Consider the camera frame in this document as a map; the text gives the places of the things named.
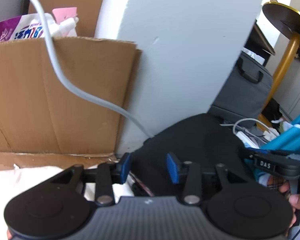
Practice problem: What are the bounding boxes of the black drawstring shorts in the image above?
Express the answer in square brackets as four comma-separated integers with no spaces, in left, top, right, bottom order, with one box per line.
[129,113,256,198]

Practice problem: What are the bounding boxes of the person's right hand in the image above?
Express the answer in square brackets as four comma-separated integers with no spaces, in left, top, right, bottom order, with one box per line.
[278,180,300,230]

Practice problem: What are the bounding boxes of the teal sports jersey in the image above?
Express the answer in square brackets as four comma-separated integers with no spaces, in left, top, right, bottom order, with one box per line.
[261,115,300,160]

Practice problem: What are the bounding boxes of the white power strip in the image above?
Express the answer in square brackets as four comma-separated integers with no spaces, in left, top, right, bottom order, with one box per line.
[219,117,282,148]

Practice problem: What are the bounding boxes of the cardboard sheet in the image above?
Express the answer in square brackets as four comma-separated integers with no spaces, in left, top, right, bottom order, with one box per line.
[0,0,141,171]

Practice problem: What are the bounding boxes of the grey laptop bag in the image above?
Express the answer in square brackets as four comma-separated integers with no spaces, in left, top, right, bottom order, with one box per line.
[208,52,273,123]

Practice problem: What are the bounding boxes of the cream printed bedsheet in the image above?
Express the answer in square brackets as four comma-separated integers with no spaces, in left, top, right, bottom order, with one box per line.
[0,164,134,206]

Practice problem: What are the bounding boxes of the round table with gold leg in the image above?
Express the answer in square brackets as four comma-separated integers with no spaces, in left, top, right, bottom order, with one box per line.
[261,0,300,120]

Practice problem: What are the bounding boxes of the purple white plastic package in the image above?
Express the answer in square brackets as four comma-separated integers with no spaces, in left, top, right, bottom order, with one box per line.
[0,7,79,42]

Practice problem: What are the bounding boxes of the white cable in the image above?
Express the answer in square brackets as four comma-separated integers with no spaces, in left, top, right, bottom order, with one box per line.
[19,0,156,138]

